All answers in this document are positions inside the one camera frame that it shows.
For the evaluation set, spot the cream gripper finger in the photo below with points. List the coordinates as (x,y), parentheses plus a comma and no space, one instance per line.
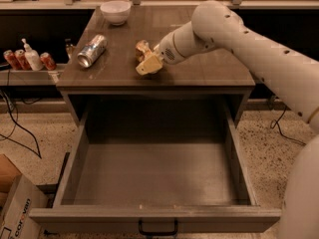
(150,65)

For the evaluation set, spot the orange soda can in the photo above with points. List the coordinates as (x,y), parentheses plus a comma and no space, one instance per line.
(142,50)

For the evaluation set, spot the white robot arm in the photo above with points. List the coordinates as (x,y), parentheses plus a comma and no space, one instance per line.
(291,76)

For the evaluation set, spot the silver soda can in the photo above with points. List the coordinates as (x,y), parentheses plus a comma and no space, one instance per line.
(92,51)

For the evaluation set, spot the open grey top drawer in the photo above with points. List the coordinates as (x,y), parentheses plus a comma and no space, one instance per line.
(156,161)

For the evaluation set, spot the red can right of bottle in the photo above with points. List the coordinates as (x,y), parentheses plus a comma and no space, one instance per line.
(48,61)

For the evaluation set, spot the red can far left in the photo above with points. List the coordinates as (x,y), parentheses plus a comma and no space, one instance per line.
(9,56)

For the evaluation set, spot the grey wooden cabinet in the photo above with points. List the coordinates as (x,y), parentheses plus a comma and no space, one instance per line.
(217,72)

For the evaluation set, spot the white ceramic bowl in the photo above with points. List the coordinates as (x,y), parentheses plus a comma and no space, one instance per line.
(116,12)

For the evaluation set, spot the small dark glass bottle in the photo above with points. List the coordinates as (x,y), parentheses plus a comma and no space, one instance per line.
(69,48)

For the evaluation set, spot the white pump bottle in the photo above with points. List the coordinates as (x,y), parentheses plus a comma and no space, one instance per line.
(32,57)

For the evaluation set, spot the grey side shelf left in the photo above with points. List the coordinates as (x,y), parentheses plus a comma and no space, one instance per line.
(31,78)

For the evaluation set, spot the cardboard box with print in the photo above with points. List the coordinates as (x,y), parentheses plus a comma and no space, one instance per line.
(18,196)

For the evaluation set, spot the black drawer handle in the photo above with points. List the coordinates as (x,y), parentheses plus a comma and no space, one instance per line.
(143,232)

